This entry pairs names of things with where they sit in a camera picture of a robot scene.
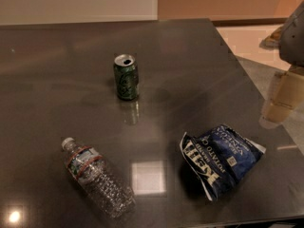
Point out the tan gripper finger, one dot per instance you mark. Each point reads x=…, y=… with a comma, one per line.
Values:
x=286, y=93

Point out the blue chip bag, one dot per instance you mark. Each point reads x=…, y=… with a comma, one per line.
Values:
x=220, y=158

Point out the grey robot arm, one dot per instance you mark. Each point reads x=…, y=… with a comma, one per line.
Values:
x=291, y=41

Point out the clear plastic water bottle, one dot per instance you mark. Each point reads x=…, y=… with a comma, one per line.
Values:
x=99, y=178

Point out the green soda can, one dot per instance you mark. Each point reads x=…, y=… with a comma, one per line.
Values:
x=126, y=77

